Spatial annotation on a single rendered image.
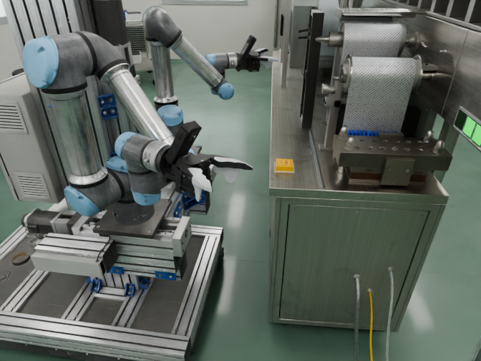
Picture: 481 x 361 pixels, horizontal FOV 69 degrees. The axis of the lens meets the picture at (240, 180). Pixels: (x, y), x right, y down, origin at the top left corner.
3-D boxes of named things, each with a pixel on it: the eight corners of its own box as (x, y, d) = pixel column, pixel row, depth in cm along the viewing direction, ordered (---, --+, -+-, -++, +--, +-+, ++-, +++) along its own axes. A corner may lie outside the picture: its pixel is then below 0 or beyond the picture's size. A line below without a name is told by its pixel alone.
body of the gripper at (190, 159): (215, 188, 83) (177, 174, 89) (216, 155, 80) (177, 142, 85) (193, 200, 77) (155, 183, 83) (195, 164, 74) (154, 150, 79)
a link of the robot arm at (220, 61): (204, 70, 174) (203, 52, 169) (225, 68, 177) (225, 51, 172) (207, 74, 168) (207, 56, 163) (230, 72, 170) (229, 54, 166)
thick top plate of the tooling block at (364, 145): (331, 147, 145) (333, 134, 142) (431, 151, 142) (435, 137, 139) (338, 166, 131) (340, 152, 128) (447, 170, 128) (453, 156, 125)
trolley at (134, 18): (118, 74, 604) (107, 9, 551) (152, 71, 621) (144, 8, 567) (121, 89, 531) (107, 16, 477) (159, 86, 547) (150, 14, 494)
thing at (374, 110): (341, 132, 145) (348, 89, 136) (399, 135, 144) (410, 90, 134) (341, 133, 145) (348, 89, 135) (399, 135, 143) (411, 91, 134)
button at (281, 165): (275, 162, 148) (275, 157, 147) (292, 163, 147) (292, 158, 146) (275, 171, 142) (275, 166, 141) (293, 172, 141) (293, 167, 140)
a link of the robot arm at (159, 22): (159, 4, 134) (241, 89, 161) (157, 1, 143) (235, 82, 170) (140, 27, 136) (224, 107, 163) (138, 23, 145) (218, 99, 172)
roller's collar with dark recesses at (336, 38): (326, 45, 160) (328, 30, 156) (340, 45, 159) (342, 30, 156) (328, 48, 154) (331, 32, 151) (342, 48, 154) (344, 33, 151)
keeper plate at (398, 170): (379, 182, 133) (385, 156, 127) (406, 183, 132) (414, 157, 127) (381, 185, 131) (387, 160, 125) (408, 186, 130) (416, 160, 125)
